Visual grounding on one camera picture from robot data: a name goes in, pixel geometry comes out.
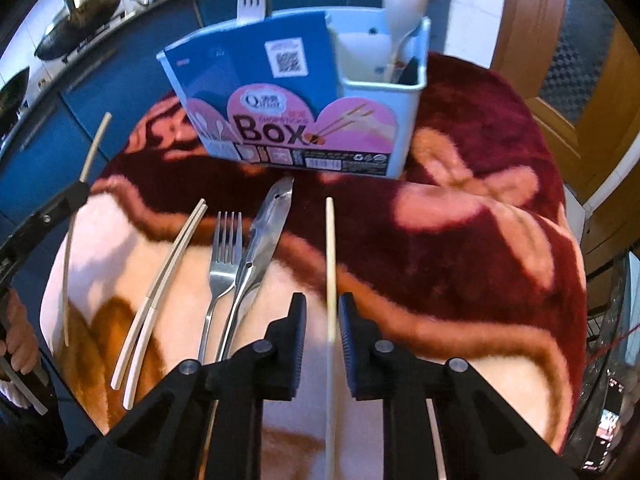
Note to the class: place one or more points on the large black wok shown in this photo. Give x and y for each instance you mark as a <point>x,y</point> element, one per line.
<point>75,35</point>

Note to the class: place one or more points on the small black wok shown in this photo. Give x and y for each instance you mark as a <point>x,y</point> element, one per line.
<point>12,100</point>

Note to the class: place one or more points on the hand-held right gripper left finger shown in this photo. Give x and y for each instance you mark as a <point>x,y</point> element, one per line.
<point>299,345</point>

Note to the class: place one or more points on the steel table knife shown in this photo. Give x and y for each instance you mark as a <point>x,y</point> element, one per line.
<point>265,230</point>

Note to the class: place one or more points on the brown wooden door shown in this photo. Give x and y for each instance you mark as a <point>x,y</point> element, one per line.
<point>600,110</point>

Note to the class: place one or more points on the beige wooden chopstick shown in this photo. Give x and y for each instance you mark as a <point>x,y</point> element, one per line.
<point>68,300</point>
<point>330,260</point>

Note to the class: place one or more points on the light blue utensil box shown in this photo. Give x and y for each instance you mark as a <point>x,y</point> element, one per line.
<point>370,125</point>

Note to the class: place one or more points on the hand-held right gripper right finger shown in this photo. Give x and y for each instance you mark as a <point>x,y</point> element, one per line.
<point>346,345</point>

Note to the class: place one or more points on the person's left hand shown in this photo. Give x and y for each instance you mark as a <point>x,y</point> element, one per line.
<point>20,340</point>

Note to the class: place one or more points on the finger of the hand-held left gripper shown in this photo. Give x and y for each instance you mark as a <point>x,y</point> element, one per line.
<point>45,220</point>

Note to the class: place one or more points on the white two-tone chopstick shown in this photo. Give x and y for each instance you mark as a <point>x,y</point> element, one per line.
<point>142,355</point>
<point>131,340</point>

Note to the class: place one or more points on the floral fleece blanket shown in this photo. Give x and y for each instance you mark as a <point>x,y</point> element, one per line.
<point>475,260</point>

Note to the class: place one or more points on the steel fork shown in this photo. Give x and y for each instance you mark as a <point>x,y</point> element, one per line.
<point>226,260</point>

